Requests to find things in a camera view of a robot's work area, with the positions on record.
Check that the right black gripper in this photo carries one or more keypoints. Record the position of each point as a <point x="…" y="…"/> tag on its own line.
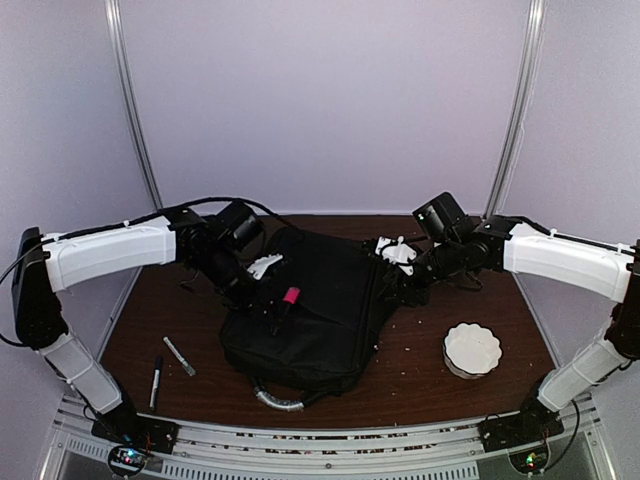
<point x="412" y="295"/>

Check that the black student bag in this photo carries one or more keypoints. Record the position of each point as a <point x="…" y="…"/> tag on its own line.
<point x="329" y="335"/>

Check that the pink cap black highlighter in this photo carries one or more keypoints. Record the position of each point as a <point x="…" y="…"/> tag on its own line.
<point x="283" y="308"/>

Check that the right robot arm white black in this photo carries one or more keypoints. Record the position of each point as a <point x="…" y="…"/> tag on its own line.
<point x="518" y="245"/>

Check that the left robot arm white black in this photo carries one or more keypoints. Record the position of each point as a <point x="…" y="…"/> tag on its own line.
<point x="48" y="264"/>

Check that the white scalloped dish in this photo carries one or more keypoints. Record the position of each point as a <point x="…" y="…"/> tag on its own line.
<point x="471" y="351"/>

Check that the dark blue pen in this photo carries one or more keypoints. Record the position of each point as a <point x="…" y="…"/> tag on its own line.
<point x="158" y="366"/>

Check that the aluminium front rail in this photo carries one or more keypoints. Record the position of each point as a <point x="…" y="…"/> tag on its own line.
<point x="444" y="450"/>

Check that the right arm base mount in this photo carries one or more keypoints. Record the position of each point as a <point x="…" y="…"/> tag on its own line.
<point x="525" y="440"/>

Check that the right aluminium wall post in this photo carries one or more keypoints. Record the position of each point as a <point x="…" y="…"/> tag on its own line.
<point x="523" y="93"/>

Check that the aluminium wall post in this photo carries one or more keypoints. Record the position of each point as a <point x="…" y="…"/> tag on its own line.
<point x="117" y="37"/>
<point x="523" y="93"/>

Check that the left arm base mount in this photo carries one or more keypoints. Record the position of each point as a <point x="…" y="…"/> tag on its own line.
<point x="134" y="452"/>

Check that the left aluminium wall post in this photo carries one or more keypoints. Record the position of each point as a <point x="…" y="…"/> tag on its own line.
<point x="117" y="37"/>

